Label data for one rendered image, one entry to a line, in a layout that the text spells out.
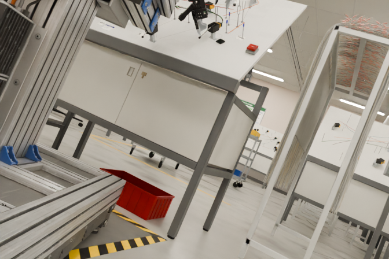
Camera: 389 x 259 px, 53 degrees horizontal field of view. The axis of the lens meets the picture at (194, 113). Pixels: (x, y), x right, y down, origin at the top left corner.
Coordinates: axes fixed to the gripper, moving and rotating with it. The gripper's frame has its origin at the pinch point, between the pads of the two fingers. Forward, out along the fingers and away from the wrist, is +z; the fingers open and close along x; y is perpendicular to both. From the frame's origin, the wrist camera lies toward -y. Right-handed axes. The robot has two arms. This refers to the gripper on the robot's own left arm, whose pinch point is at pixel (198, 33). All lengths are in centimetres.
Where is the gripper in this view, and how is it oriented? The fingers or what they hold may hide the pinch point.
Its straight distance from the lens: 223.3
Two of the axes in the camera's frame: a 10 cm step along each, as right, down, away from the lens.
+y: 9.7, -1.9, -1.4
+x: 0.4, -4.5, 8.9
